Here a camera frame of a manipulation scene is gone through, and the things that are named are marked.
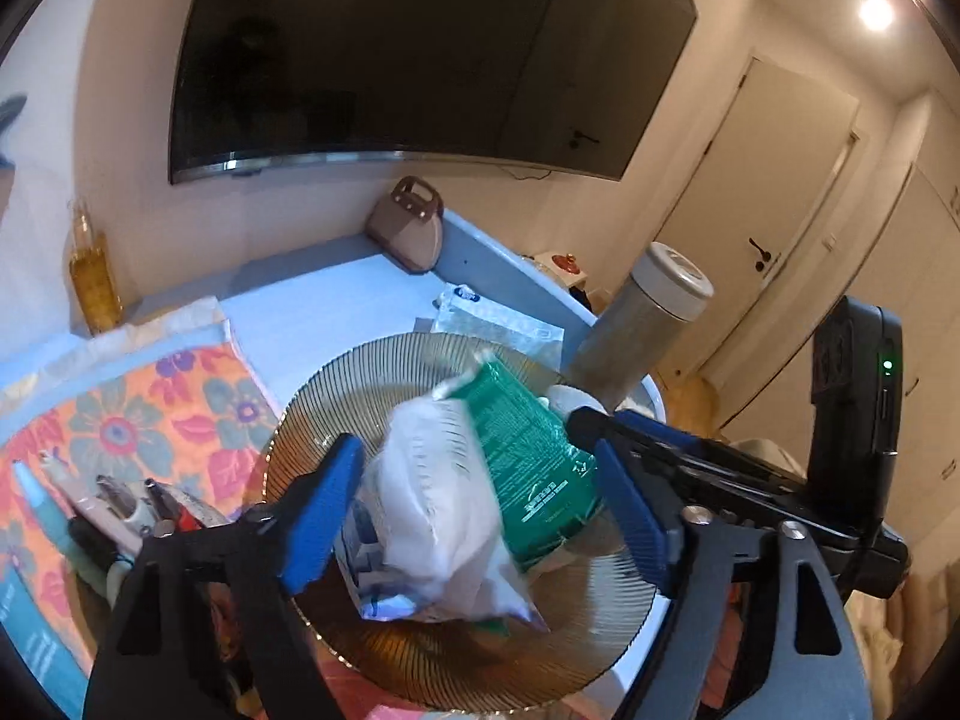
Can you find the orange floral tablecloth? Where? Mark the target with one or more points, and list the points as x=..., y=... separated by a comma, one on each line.
x=150, y=420

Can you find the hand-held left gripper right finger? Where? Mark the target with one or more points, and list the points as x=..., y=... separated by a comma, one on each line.
x=634, y=525

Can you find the white wardrobe door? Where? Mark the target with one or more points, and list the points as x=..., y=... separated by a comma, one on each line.
x=922, y=255

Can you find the amber glass bottle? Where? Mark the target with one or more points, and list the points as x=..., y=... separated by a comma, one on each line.
x=94, y=285

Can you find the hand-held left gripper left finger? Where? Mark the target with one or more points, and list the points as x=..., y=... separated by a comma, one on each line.
x=322, y=517

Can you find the black wall television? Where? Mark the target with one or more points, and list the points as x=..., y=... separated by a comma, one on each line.
x=412, y=52

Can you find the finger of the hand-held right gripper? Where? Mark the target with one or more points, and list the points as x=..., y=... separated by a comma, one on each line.
x=720, y=472

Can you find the white blue printed packet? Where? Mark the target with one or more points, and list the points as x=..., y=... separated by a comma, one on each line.
x=435, y=510

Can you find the round ceiling light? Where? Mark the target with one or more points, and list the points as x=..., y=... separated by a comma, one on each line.
x=877, y=11

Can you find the red round object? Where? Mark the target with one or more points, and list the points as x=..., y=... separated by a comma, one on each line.
x=566, y=264

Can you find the bunch of pens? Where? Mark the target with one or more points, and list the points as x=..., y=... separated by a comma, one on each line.
x=112, y=499

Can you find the brown handbag shaped case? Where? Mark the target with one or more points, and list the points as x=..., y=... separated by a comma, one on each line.
x=409, y=232

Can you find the white patterned plastic packet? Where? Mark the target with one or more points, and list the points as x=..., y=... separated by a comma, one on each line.
x=510, y=330

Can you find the dark green foil packet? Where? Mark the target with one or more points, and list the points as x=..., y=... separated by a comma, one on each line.
x=525, y=457

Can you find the grey flask with white lid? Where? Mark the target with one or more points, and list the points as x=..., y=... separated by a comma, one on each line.
x=637, y=330

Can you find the teal packet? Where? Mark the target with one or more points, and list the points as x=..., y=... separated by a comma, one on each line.
x=37, y=637

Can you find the white room door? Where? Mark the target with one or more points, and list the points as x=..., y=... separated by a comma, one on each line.
x=765, y=180

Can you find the blue and white artificial flowers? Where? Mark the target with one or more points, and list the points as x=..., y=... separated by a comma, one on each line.
x=11, y=109

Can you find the ribbed glass plate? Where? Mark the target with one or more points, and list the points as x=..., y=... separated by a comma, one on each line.
x=360, y=405

